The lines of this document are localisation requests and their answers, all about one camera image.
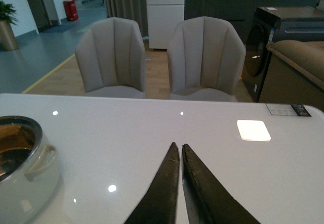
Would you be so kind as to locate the green plant in gold pot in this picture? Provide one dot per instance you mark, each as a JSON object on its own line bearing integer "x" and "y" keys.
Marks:
{"x": 8, "y": 40}

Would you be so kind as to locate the right beige upholstered chair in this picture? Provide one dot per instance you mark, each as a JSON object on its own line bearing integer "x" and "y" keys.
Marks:
{"x": 205, "y": 59}

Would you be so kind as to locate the red bin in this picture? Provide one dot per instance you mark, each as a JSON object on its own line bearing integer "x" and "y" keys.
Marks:
{"x": 70, "y": 10}

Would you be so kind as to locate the left beige upholstered chair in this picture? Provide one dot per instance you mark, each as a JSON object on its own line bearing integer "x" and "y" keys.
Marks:
{"x": 111, "y": 59}

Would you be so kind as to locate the beige curtain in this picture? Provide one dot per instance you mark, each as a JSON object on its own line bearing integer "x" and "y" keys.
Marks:
{"x": 129, "y": 9}

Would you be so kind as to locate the white refrigerator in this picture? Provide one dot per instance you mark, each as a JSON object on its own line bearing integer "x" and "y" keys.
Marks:
{"x": 163, "y": 16}

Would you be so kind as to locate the label sticker on table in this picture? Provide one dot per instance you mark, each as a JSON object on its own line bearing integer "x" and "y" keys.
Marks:
{"x": 288, "y": 110}

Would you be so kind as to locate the beige upholstered chair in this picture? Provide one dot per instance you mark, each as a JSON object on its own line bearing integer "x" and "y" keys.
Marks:
{"x": 111, "y": 59}
{"x": 205, "y": 59}

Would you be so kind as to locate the cream pot with handle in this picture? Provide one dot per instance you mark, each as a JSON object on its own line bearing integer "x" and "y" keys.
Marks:
{"x": 30, "y": 169}

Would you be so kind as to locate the tan sofa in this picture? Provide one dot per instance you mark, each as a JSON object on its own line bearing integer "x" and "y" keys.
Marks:
{"x": 295, "y": 74}

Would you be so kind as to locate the dark kitchen counter cabinet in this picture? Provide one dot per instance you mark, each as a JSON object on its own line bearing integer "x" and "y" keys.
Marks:
{"x": 239, "y": 13}

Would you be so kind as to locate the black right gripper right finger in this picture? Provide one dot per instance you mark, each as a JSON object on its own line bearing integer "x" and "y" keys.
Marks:
{"x": 207, "y": 201}

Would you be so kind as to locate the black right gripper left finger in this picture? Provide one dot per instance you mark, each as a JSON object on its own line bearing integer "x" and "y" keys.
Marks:
{"x": 159, "y": 204}

